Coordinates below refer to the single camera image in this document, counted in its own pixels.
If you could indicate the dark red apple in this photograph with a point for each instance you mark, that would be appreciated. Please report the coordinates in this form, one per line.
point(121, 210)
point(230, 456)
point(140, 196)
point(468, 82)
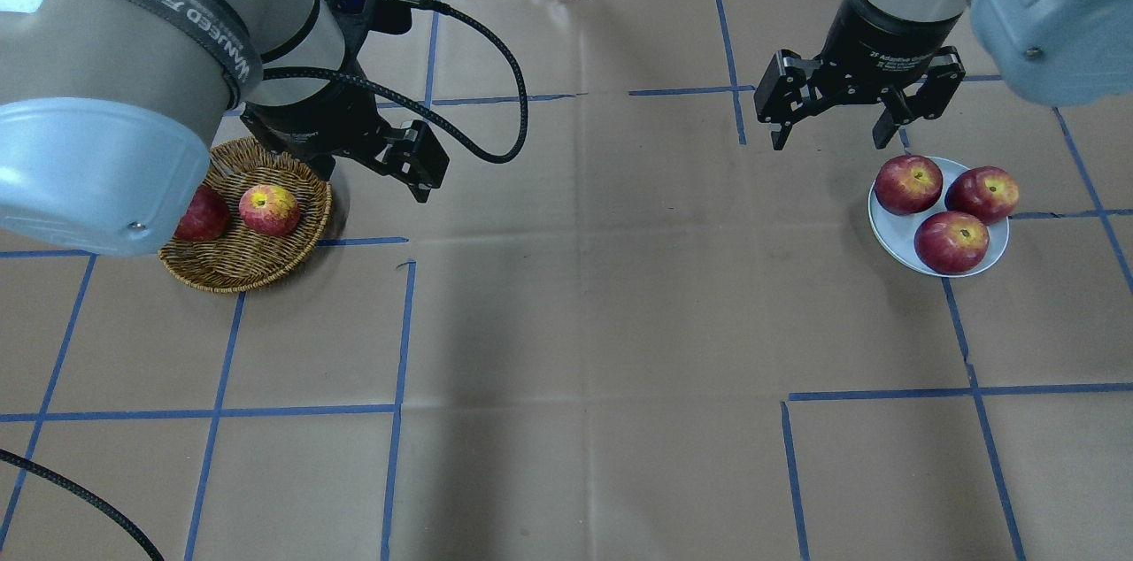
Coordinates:
point(206, 218)

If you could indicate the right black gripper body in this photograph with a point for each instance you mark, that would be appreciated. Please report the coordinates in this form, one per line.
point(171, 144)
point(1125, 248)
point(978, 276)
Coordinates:
point(888, 42)

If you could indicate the red apple on plate right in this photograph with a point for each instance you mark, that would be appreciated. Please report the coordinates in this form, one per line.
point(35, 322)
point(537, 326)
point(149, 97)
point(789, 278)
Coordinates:
point(988, 193)

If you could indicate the yellow-red apple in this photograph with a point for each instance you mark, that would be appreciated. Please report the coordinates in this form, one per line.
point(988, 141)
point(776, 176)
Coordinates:
point(269, 209)

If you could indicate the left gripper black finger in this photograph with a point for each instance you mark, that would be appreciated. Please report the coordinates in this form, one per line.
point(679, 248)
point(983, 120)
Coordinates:
point(414, 156)

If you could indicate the woven wicker basket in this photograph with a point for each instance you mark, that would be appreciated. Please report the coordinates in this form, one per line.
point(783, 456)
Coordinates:
point(241, 259)

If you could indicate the light blue plate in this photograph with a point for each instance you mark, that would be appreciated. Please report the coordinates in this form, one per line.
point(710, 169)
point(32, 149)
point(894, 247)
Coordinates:
point(895, 234)

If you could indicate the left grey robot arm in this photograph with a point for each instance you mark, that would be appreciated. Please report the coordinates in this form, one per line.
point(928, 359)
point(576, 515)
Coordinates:
point(110, 108)

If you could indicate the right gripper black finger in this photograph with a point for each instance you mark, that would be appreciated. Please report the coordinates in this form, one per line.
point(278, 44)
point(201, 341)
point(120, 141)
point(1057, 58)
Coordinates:
point(783, 96)
point(938, 85)

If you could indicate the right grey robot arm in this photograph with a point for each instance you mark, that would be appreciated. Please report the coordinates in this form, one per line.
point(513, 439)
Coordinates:
point(1048, 52)

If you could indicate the red apple on plate front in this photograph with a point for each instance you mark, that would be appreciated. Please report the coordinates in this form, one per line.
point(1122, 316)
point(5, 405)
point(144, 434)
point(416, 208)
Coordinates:
point(951, 242)

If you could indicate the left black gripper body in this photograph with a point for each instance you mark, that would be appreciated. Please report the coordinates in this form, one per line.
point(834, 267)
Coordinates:
point(312, 117)

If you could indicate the red apple on plate left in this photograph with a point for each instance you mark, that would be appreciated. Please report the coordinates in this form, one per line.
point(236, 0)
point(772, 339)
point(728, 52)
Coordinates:
point(908, 185)

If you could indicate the red apple on plate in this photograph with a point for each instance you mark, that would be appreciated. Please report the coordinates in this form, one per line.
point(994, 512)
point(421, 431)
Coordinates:
point(988, 193)
point(908, 185)
point(951, 242)

